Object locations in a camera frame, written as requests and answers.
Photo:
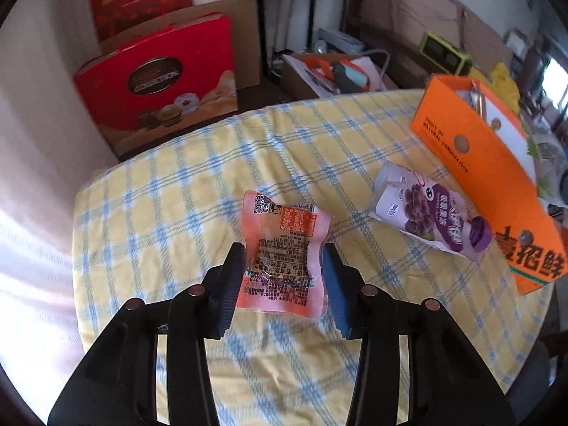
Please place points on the red Collection cookie box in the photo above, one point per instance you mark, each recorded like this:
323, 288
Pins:
161, 83

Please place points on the pink snack packet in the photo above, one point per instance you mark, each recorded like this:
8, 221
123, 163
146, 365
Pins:
283, 257

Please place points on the yellow plaid tablecloth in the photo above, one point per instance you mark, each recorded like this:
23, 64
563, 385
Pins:
154, 225

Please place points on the open box with clutter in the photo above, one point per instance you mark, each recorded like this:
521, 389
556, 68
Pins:
316, 75

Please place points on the orange cardboard box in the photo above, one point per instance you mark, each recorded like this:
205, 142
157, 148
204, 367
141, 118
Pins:
490, 154

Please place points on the yellow plastic bag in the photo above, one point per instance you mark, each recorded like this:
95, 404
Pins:
501, 83

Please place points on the green black radio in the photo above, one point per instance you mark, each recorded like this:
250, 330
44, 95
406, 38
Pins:
443, 54

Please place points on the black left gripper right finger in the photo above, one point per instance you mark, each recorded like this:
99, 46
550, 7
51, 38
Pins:
363, 311

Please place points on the green white snack bag in box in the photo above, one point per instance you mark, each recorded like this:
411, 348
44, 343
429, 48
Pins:
550, 165

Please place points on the purple grape jelly pouch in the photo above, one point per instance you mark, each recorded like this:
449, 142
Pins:
427, 211

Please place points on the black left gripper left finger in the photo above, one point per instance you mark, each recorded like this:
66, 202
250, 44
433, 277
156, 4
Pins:
204, 311

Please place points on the grey power strip box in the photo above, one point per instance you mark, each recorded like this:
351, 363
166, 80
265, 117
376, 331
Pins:
334, 40

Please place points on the brown cardboard box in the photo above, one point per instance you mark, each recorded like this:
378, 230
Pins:
244, 33

